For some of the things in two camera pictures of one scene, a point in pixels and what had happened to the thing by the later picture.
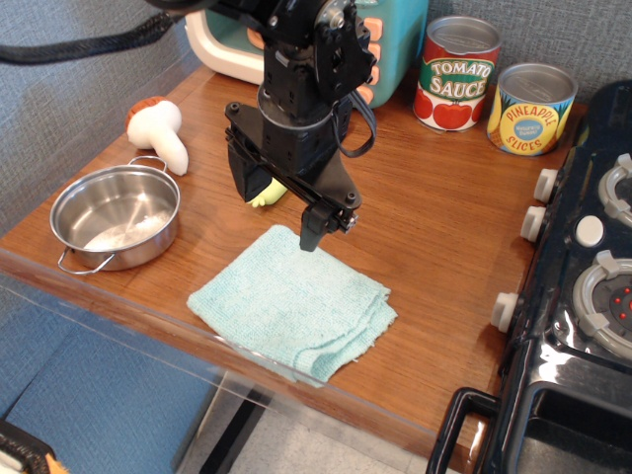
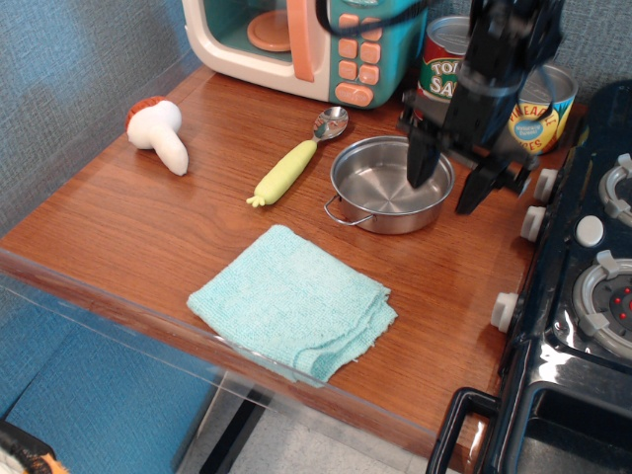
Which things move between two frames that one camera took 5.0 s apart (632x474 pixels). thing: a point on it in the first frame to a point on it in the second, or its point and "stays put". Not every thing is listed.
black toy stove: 565,399 stays put
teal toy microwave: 229,45 stays put
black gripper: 305,158 to 473,118
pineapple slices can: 530,109 stays put
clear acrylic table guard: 91,385 stays put
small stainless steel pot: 117,218 to 370,178
